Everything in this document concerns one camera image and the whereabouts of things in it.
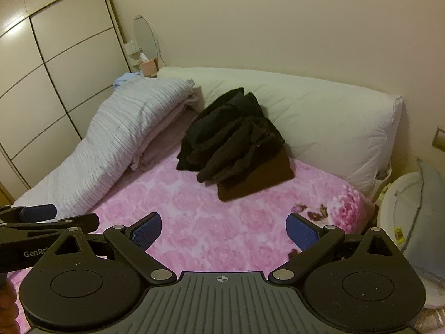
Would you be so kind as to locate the person's left hand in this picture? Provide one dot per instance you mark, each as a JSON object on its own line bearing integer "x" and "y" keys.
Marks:
{"x": 7, "y": 309}

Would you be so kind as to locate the white round appliance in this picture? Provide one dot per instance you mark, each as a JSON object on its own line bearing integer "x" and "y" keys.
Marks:
{"x": 393, "y": 208}

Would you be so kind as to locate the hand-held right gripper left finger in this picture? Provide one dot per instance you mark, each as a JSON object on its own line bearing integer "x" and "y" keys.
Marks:
{"x": 147, "y": 231}

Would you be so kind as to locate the white striped duvet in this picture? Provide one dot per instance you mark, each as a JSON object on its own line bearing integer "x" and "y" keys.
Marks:
{"x": 104, "y": 139}

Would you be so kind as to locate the pink tissue box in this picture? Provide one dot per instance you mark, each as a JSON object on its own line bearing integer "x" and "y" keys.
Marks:
{"x": 148, "y": 66}

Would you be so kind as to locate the cream wardrobe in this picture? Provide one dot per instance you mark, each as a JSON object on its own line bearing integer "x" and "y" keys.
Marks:
{"x": 52, "y": 76}

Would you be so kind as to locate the oval mirror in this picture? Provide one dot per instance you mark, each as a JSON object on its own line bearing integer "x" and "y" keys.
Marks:
{"x": 144, "y": 36}

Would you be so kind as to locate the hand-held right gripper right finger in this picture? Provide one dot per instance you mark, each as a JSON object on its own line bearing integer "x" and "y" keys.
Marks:
{"x": 302, "y": 231}

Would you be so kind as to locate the beige folded blanket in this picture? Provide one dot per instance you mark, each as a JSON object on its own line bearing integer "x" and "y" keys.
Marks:
{"x": 156, "y": 135}

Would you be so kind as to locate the white cosmetic container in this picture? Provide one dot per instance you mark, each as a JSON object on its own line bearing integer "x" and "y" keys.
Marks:
{"x": 131, "y": 49}

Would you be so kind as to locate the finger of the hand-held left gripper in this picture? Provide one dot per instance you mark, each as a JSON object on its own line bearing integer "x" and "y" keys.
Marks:
{"x": 38, "y": 212}
{"x": 41, "y": 225}

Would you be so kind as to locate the light blue cloth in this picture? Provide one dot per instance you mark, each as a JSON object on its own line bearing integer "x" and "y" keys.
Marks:
{"x": 126, "y": 79}

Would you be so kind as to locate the pink rose blanket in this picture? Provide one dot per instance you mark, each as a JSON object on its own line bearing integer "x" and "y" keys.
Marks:
{"x": 215, "y": 222}

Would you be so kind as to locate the large white pillow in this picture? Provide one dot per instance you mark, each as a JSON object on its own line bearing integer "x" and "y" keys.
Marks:
{"x": 313, "y": 121}

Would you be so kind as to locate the dark brown fleece garment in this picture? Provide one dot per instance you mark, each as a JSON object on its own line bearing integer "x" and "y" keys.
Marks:
{"x": 236, "y": 153}

